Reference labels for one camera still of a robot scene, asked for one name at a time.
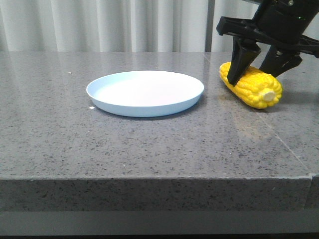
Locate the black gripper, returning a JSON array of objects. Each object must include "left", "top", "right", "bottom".
[{"left": 216, "top": 0, "right": 319, "bottom": 86}]

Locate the yellow corn cob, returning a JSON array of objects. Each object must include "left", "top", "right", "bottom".
[{"left": 219, "top": 62, "right": 283, "bottom": 109}]

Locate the light blue round plate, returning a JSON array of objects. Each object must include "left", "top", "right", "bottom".
[{"left": 86, "top": 70, "right": 204, "bottom": 118}]

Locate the white pleated curtain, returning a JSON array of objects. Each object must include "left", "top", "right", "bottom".
[{"left": 0, "top": 0, "right": 258, "bottom": 52}]

